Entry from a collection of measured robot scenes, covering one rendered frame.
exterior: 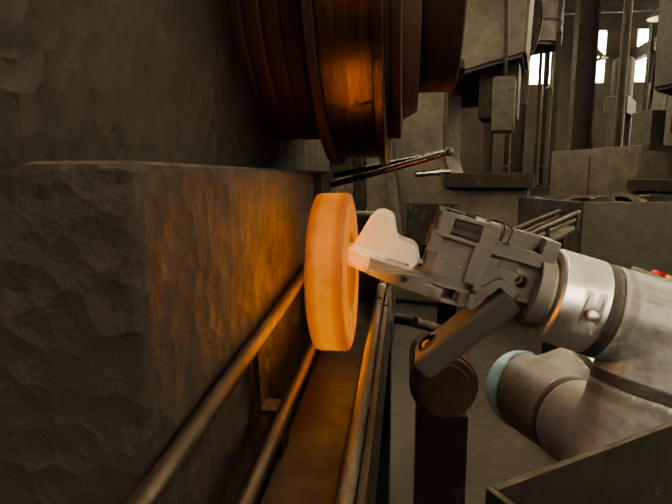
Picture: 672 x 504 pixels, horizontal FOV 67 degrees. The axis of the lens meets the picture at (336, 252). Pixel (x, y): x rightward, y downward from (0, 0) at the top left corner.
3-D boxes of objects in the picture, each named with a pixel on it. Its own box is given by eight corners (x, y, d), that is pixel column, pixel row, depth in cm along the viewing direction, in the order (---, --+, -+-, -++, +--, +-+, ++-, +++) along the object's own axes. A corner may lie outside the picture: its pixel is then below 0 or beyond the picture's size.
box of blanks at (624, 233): (571, 349, 258) (582, 195, 246) (499, 307, 339) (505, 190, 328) (753, 341, 270) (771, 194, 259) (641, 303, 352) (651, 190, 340)
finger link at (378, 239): (338, 196, 50) (429, 223, 49) (322, 253, 51) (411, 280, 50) (333, 198, 47) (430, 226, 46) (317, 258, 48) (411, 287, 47)
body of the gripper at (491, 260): (432, 203, 53) (548, 236, 52) (408, 280, 54) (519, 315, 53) (436, 208, 45) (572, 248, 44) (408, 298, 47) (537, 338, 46)
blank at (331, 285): (298, 212, 42) (339, 212, 41) (327, 182, 57) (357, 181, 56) (308, 379, 46) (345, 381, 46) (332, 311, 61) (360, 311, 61)
